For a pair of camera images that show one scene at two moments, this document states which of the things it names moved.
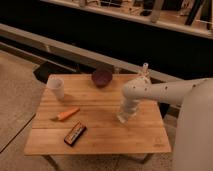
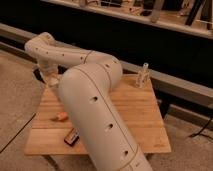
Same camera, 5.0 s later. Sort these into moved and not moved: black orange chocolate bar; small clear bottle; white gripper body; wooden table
Moved: white gripper body
Not moved: black orange chocolate bar; wooden table; small clear bottle
